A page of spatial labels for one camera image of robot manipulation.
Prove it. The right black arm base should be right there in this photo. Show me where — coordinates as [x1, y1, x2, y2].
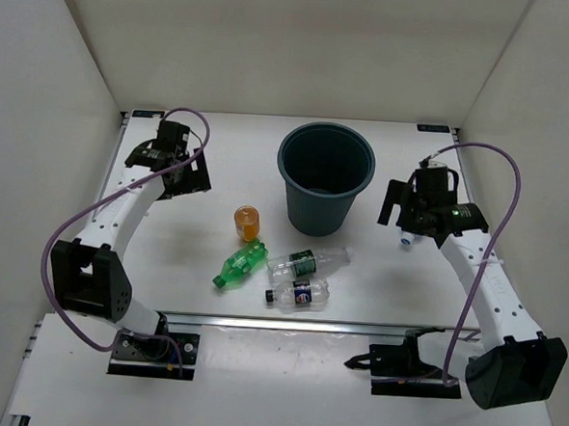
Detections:
[344, 327, 462, 400]

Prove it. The small white capped bottle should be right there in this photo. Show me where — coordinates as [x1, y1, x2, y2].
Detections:
[399, 229, 417, 249]

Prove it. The green plastic bottle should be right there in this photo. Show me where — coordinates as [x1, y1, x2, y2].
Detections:
[213, 238, 269, 289]

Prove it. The clear bottle green label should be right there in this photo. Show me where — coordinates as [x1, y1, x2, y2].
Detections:
[266, 247, 353, 284]

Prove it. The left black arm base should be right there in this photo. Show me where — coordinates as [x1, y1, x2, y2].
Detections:
[107, 318, 201, 381]

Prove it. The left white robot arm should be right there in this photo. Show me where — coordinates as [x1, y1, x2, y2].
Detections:
[50, 120, 211, 359]

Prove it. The aluminium table edge rail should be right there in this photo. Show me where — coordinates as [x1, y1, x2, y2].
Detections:
[159, 309, 417, 342]

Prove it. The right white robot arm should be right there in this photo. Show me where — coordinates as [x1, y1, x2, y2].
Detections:
[379, 162, 568, 410]

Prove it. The dark teal plastic bin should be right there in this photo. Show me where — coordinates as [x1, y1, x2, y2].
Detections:
[277, 121, 376, 237]

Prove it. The orange plastic bottle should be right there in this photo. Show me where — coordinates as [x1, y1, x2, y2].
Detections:
[233, 205, 260, 242]

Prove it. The clear bottle blue label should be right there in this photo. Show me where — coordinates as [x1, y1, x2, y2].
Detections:
[264, 278, 330, 313]

